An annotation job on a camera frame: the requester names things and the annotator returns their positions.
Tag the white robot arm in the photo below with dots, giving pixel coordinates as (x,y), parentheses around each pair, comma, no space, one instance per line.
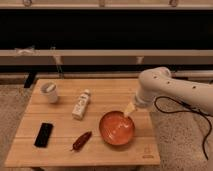
(159,81)

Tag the white bottle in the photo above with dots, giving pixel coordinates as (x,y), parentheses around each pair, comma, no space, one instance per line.
(81,105)

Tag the wooden table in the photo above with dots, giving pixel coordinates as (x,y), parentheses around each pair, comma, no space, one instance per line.
(105,95)

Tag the orange bowl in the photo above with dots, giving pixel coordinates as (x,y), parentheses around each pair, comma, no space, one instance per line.
(116,129)

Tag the white cup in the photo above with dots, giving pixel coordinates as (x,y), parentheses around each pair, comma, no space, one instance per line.
(49,91)

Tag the red chili pepper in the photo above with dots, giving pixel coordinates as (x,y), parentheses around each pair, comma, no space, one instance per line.
(81,141)

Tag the black rectangular phone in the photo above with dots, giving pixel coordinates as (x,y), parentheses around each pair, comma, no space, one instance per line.
(43,135)

